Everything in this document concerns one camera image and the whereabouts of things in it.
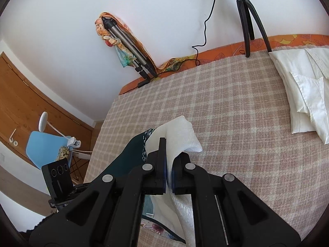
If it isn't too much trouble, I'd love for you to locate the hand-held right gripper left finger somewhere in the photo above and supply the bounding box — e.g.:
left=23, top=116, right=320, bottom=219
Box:
left=29, top=137, right=167, bottom=247

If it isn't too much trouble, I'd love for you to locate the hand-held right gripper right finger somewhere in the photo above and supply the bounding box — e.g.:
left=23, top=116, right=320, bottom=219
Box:
left=172, top=152, right=302, bottom=247

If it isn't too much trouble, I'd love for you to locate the teal and white top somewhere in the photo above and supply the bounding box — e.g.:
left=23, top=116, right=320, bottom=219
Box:
left=104, top=115, right=203, bottom=247

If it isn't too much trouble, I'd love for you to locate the blue chair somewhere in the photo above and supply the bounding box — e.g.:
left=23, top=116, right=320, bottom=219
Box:
left=26, top=131, right=91, bottom=184

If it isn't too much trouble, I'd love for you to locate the white power strip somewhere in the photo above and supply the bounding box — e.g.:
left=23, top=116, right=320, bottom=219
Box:
left=67, top=137, right=82, bottom=148

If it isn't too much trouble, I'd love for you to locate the floral cloth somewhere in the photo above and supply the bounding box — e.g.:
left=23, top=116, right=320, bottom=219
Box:
left=141, top=212, right=186, bottom=244

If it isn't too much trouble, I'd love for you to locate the white desk lamp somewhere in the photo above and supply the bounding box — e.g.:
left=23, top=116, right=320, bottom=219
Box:
left=38, top=111, right=65, bottom=137

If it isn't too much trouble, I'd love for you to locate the beige plaid blanket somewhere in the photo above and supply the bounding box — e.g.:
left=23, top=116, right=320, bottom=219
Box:
left=82, top=45, right=329, bottom=247

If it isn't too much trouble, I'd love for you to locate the wooden door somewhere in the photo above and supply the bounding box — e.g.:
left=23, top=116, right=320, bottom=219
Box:
left=0, top=51, right=95, bottom=171

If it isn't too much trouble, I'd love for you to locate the orange and turquoise scarf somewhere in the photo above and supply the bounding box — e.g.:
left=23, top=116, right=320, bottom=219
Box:
left=95, top=12, right=206, bottom=75

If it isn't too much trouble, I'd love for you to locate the orange patterned bedsheet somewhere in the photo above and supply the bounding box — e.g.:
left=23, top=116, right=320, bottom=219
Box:
left=119, top=33, right=329, bottom=96

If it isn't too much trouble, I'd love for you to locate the grey tripod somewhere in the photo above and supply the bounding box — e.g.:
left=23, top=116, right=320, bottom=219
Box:
left=101, top=16, right=158, bottom=80

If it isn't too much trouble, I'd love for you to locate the white folded cloth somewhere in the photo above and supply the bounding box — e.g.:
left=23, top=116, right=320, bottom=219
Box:
left=269, top=48, right=329, bottom=135

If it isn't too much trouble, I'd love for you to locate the white shirt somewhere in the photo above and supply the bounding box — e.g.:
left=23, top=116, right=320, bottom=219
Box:
left=290, top=71, right=329, bottom=145

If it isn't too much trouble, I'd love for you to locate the black tripod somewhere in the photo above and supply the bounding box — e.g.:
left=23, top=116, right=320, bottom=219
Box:
left=226, top=0, right=273, bottom=58

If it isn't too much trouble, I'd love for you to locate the black cable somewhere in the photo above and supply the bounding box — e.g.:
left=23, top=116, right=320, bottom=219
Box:
left=120, top=0, right=217, bottom=95

